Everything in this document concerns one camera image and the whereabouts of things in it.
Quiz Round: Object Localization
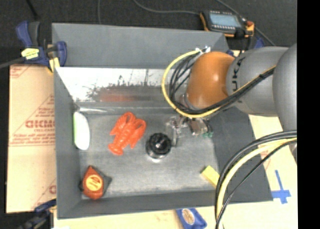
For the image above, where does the white and green oval sponge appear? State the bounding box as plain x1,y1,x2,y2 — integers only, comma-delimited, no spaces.
72,111,91,151

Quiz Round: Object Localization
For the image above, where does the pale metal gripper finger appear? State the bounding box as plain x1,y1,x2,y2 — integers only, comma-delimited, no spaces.
172,116,187,138
165,121,179,147

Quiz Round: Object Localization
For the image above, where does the orange tape measure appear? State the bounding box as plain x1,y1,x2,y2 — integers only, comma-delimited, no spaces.
78,165,113,201

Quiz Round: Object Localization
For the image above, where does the yellow flat block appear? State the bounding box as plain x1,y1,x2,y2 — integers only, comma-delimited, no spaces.
200,165,221,188

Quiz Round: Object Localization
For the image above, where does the orange toy lobster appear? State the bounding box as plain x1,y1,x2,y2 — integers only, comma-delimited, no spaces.
107,111,148,156

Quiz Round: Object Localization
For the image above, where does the black round knob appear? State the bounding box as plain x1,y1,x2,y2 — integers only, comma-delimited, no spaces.
145,132,173,160

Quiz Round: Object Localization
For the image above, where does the brown cardboard board red print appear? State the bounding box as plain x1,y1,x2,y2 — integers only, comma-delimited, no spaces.
5,63,58,214

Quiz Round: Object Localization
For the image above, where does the grey metal bin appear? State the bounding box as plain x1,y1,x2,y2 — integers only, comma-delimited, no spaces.
51,22,274,219

